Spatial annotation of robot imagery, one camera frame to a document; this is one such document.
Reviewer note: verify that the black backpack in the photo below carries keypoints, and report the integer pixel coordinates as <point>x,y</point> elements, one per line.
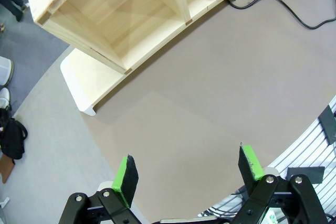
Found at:
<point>13,140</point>

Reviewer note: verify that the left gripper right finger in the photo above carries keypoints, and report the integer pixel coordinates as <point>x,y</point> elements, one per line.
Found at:
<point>248,166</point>

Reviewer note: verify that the brown cardboard piece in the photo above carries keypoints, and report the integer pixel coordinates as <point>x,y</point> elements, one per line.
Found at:
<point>5,169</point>

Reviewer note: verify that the white sneaker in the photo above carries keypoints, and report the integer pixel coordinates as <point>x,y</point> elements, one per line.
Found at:
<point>4,97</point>
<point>4,70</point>

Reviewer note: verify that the pine wooden cubby shelf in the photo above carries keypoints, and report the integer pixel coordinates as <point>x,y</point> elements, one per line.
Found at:
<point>118,11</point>

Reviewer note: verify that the person in dark trousers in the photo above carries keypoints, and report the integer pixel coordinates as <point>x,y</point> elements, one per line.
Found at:
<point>10,1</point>

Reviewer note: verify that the white monitor riser stand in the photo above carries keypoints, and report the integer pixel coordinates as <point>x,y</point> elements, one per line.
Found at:
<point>86,77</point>

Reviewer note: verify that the black flat bracket plate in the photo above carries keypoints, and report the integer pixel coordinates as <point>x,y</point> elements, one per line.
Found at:
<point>328,124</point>
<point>305,174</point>

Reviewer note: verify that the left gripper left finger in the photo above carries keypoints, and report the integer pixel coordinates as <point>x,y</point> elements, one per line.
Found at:
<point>128,179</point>

